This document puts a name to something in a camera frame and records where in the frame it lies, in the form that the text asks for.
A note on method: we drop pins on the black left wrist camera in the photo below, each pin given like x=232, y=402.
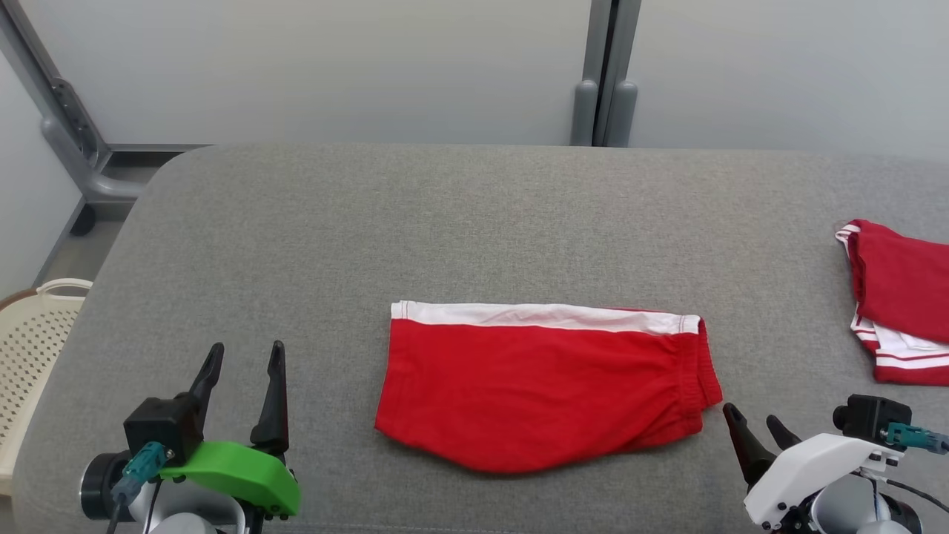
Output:
x=159, y=426

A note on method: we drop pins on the cream plastic laundry basket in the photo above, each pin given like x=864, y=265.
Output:
x=30, y=356

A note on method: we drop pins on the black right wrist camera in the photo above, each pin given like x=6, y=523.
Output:
x=871, y=419

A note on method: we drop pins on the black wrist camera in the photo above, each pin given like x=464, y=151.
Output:
x=159, y=426
x=871, y=419

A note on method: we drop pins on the grey slotted corner partition post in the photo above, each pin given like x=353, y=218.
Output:
x=70, y=141

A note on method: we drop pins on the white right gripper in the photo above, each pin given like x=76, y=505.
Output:
x=808, y=471

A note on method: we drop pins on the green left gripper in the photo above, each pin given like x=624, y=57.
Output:
x=237, y=467

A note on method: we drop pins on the red shorts with white stripe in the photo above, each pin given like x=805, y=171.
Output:
x=534, y=393

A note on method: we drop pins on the red and white jersey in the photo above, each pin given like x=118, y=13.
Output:
x=901, y=282

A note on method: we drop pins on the grey fabric sofa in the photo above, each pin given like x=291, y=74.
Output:
x=445, y=237

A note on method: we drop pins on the grey metal partition post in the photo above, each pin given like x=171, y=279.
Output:
x=586, y=111
x=624, y=111

